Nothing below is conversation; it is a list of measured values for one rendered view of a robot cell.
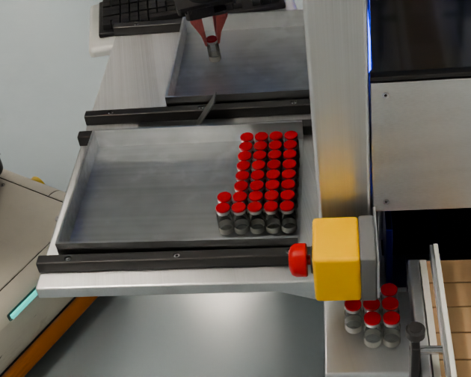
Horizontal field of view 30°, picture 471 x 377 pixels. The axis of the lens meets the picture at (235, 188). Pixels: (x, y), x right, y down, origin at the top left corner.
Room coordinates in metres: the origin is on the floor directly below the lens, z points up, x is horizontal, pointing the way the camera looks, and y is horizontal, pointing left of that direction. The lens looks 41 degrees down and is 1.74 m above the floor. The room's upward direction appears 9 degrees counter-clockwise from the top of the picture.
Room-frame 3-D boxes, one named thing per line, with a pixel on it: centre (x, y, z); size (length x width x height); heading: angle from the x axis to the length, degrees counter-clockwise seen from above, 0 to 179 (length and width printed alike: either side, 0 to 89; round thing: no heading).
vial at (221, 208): (0.90, 0.02, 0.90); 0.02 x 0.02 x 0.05
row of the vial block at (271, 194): (0.96, -0.06, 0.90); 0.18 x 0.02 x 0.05; 169
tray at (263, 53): (1.30, -0.10, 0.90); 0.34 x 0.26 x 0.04; 80
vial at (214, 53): (1.35, 0.00, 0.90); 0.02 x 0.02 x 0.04
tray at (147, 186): (0.99, 0.07, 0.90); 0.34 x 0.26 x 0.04; 79
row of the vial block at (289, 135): (0.96, -0.08, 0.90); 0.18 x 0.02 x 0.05; 169
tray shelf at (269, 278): (1.15, 0.00, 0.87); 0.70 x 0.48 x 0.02; 170
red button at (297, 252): (0.71, -0.07, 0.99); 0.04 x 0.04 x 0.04; 80
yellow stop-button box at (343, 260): (0.70, -0.11, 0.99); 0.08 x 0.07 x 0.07; 80
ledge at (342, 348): (0.68, -0.15, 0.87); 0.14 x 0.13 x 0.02; 80
